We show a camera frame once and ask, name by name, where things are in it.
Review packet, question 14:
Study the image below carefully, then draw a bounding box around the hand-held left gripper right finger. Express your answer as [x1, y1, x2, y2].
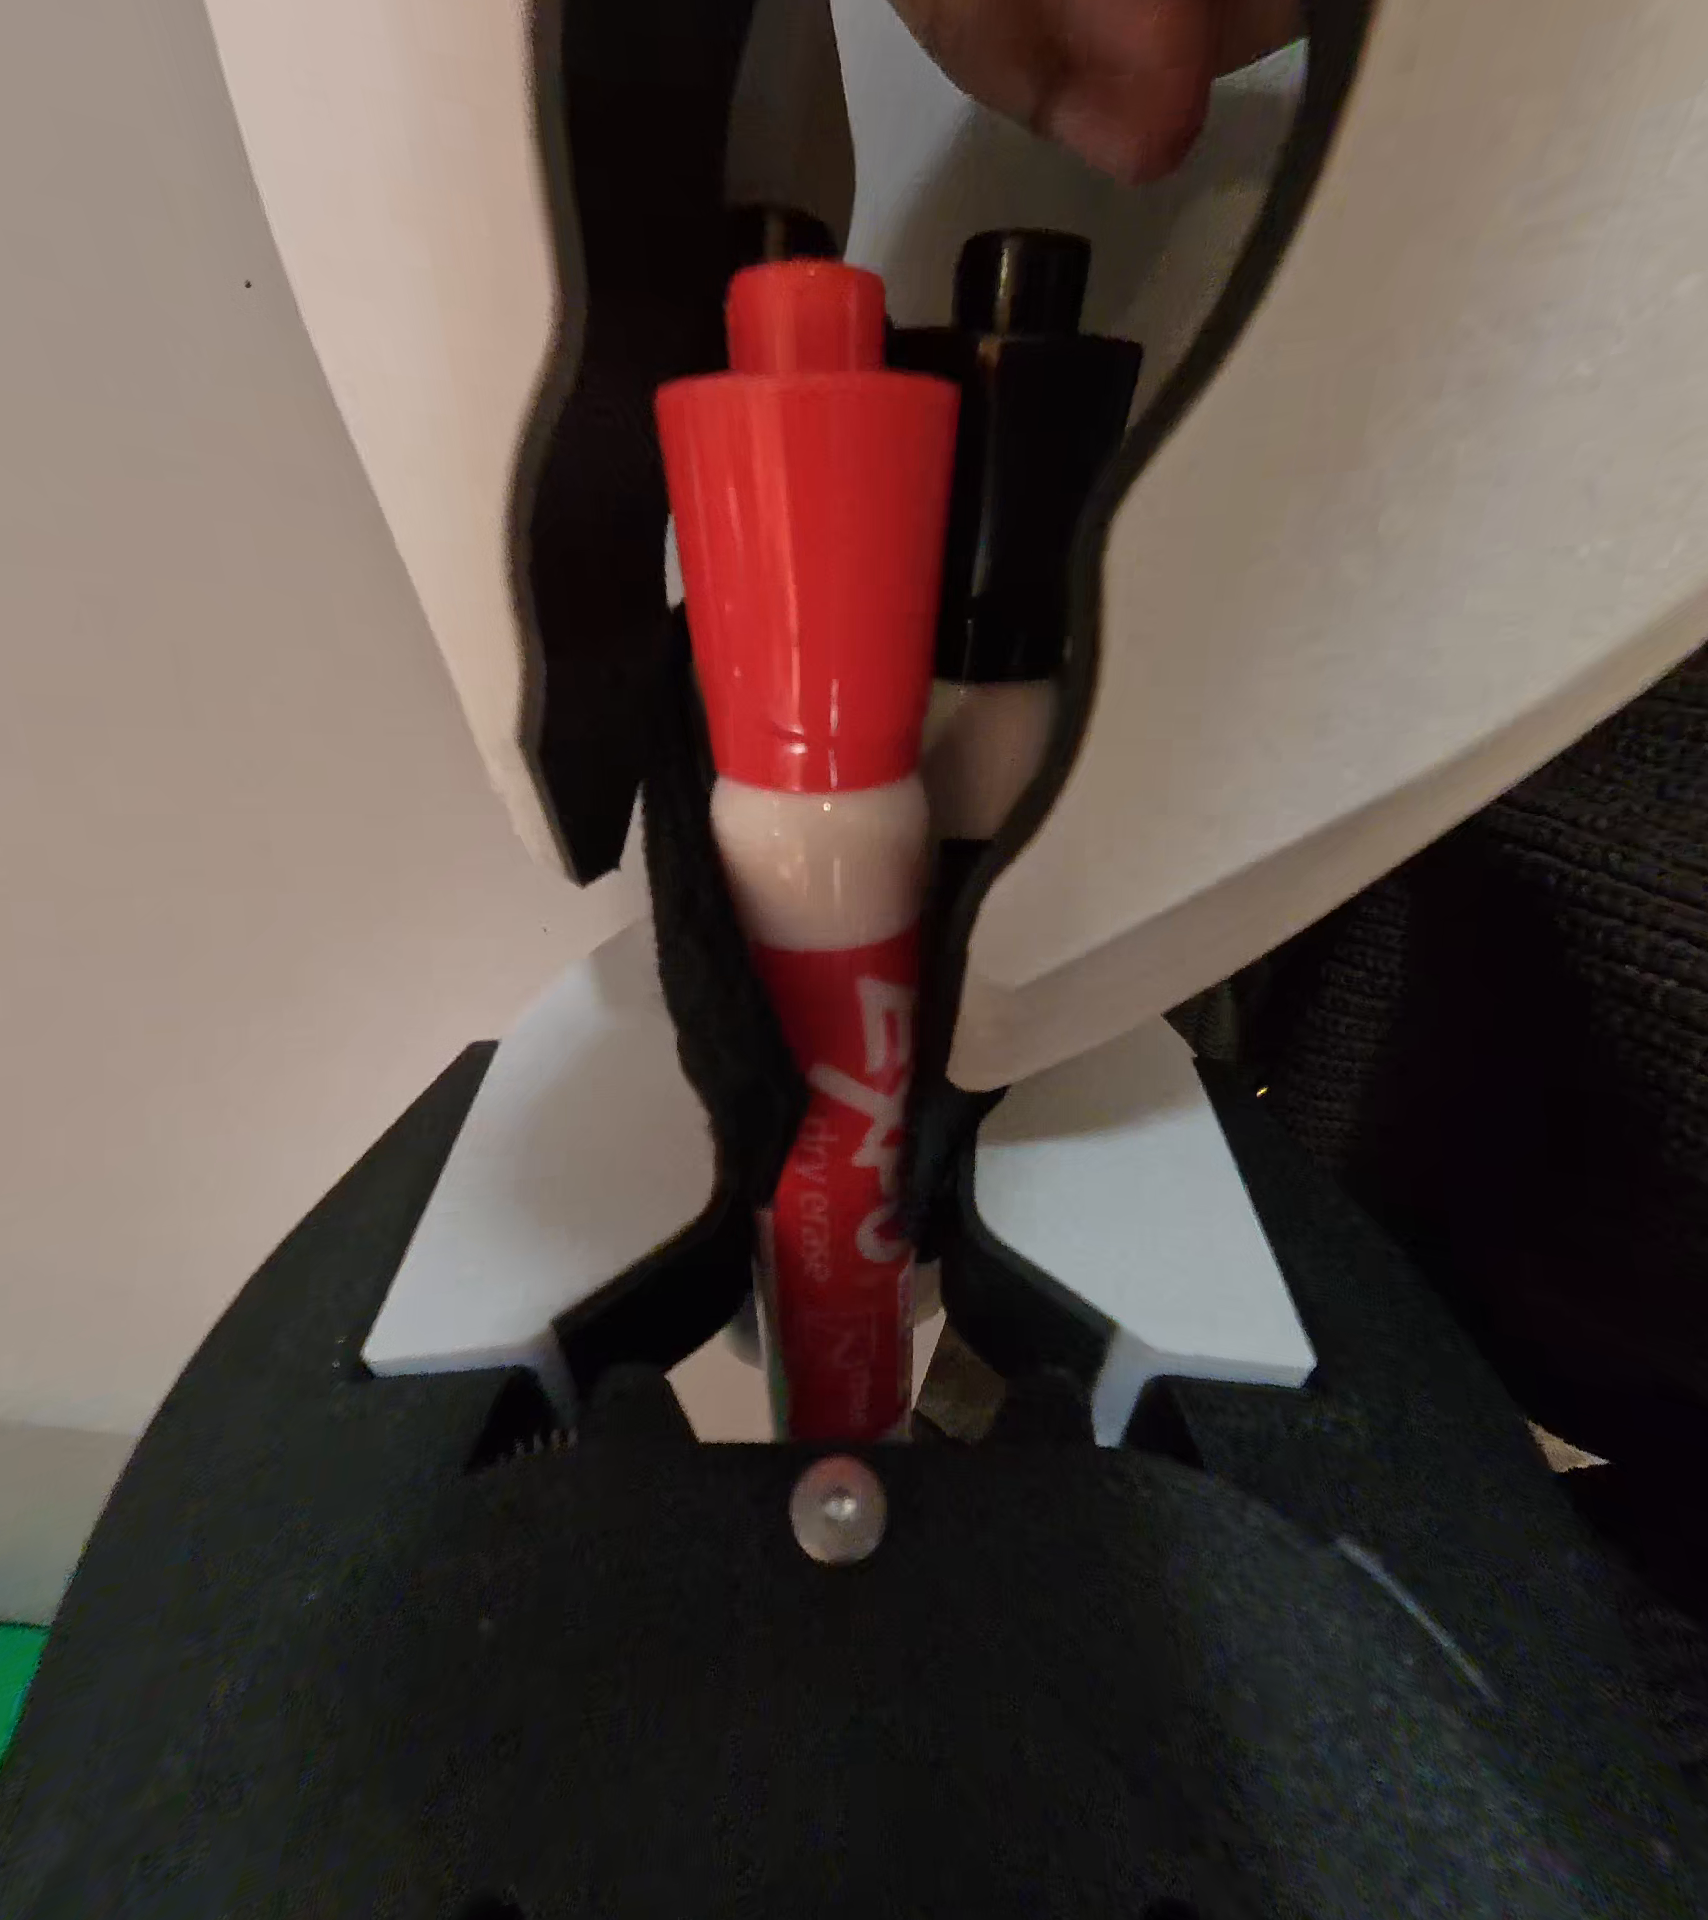
[944, 1021, 1316, 1446]

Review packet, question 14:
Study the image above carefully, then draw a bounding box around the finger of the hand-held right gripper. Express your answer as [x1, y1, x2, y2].
[199, 0, 754, 890]
[939, 0, 1708, 1093]

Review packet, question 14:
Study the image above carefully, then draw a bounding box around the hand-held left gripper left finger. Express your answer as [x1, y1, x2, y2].
[358, 960, 765, 1413]

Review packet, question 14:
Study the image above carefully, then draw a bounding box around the black hook-and-loop strap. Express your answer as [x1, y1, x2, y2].
[632, 600, 1022, 1251]

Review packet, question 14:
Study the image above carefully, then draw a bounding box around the black dry erase marker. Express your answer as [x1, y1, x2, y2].
[884, 224, 1147, 843]
[666, 202, 843, 1374]

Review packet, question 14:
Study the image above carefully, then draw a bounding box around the red dry erase marker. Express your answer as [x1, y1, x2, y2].
[653, 263, 964, 1446]

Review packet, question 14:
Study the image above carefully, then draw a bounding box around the person's right hand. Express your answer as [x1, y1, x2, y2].
[872, 0, 1317, 187]

